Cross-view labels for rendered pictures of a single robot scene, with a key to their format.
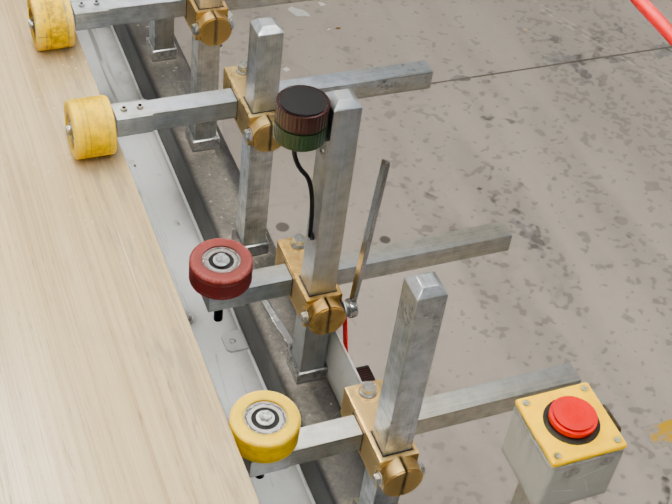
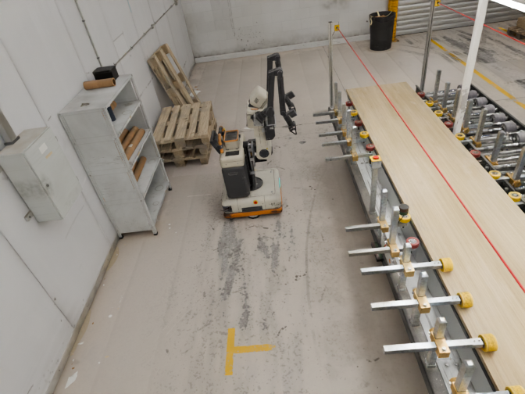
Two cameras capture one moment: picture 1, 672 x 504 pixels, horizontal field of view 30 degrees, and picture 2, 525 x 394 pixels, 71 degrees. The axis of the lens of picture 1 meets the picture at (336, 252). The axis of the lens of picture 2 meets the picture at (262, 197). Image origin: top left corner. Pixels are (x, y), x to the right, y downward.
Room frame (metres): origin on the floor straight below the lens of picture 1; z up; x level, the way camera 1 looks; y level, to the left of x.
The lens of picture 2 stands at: (3.00, 0.23, 2.70)
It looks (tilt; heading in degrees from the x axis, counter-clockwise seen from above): 37 degrees down; 212
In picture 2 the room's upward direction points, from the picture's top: 9 degrees counter-clockwise
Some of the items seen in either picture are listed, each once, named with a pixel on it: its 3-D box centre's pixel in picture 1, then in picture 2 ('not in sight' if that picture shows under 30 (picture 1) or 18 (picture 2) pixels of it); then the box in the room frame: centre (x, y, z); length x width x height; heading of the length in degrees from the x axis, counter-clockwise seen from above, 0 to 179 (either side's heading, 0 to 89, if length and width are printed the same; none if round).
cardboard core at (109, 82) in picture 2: not in sight; (99, 84); (0.53, -2.98, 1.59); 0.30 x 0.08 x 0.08; 117
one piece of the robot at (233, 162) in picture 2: not in sight; (238, 162); (0.11, -1.79, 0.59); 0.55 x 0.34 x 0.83; 27
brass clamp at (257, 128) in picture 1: (254, 108); (406, 265); (1.36, 0.14, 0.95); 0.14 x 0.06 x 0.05; 27
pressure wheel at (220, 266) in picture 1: (219, 288); (412, 246); (1.10, 0.14, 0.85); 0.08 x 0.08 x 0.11
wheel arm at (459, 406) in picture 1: (416, 418); (376, 226); (0.96, -0.13, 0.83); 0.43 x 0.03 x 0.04; 117
